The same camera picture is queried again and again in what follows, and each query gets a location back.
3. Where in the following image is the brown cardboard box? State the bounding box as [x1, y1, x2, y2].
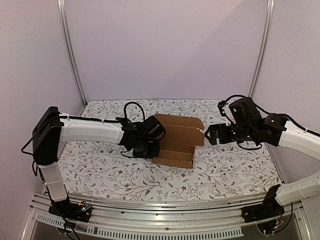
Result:
[151, 113, 205, 169]

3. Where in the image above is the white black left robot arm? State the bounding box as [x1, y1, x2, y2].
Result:
[21, 106, 166, 217]

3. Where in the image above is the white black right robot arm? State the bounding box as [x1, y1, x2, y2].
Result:
[204, 95, 320, 218]

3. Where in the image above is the floral patterned table mat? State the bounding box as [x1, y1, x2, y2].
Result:
[48, 99, 283, 202]

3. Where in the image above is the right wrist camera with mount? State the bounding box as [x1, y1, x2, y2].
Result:
[217, 100, 236, 126]

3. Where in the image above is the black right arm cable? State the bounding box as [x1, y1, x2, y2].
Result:
[219, 94, 320, 151]

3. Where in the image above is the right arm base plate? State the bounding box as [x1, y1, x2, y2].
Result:
[241, 184, 285, 235]

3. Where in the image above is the aluminium front rail frame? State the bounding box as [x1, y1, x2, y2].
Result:
[21, 191, 313, 240]

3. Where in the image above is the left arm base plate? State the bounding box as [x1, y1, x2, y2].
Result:
[48, 198, 93, 223]

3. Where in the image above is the right aluminium corner post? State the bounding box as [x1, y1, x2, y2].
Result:
[244, 0, 276, 107]

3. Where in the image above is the aluminium corner post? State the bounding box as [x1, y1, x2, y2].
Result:
[56, 0, 88, 107]
[244, 0, 276, 107]

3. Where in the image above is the left aluminium corner post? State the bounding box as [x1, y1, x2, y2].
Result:
[56, 0, 88, 107]

